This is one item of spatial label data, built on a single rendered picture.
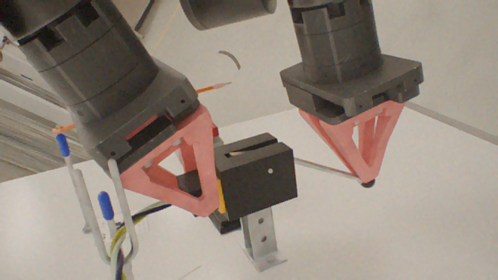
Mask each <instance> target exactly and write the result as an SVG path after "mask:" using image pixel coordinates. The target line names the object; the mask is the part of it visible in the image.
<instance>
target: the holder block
mask: <svg viewBox="0 0 498 280"><path fill-rule="evenodd" d="M249 150H252V151H250V152H246V153H243V154H240V155H237V156H233V157H230V158H229V153H236V152H242V151H249ZM214 158H215V168H216V176H217V177H218V178H219V179H220V180H221V184H222V192H223V196H224V201H225V209H226V212H225V213H223V214H224V215H225V216H226V218H227V219H228V220H229V221H233V220H235V219H238V218H241V217H243V216H246V215H249V214H251V213H255V212H258V211H260V210H264V209H267V208H269V207H272V206H275V205H277V204H281V203H283V202H286V201H289V200H291V199H294V198H297V197H298V194H297V186H296V172H295V165H294V158H293V149H292V148H290V147H289V146H287V145H286V144H284V143H283V142H279V143H278V139H277V137H275V136H274V135H272V134H271V133H269V132H265V133H260V134H258V135H255V136H250V137H247V138H245V139H243V140H240V141H235V142H233V143H230V144H226V145H222V146H220V147H215V148H214ZM269 169H272V170H273V172H272V173H269V172H268V170H269Z"/></svg>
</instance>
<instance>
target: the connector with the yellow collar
mask: <svg viewBox="0 0 498 280"><path fill-rule="evenodd" d="M176 177H177V181H178V186H179V189H180V190H182V191H184V192H186V193H188V194H190V195H192V196H194V197H196V198H198V197H200V196H201V195H202V189H201V184H200V180H199V173H198V169H195V170H191V171H189V172H186V173H183V174H180V175H177V176H176Z"/></svg>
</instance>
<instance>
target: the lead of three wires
mask: <svg viewBox="0 0 498 280"><path fill-rule="evenodd" d="M171 206H173V205H172V204H168V203H166V202H163V201H158V202H156V203H153V204H150V205H148V206H146V207H143V208H142V209H141V210H139V211H137V212H136V213H135V214H133V215H132V219H133V223H134V225H136V224H138V223H139V222H140V221H141V220H142V219H144V218H145V217H146V216H148V215H149V214H151V213H155V212H158V211H160V210H163V209H167V208H169V207H171ZM126 236H127V228H126V224H125V221H123V222H122V223H121V224H120V225H119V227H118V229H117V230H116V233H115V235H114V237H113V239H112V241H111V243H110V257H111V258H113V257H116V258H117V260H118V258H120V257H122V258H123V259H124V256H123V253H122V250H121V248H120V247H121V245H122V243H123V241H124V240H125V239H126Z"/></svg>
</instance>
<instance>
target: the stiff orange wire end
mask: <svg viewBox="0 0 498 280"><path fill-rule="evenodd" d="M230 83H232V82H231V81H229V82H225V83H224V82H219V83H217V84H213V85H211V86H208V87H203V88H200V89H197V90H196V92H197V93H198V94H200V93H204V92H205V91H207V90H215V89H218V88H221V87H224V86H225V85H226V84H230ZM73 128H75V126H74V124H69V125H66V126H60V128H59V130H57V128H54V129H53V132H54V133H62V132H64V131H66V130H70V129H73Z"/></svg>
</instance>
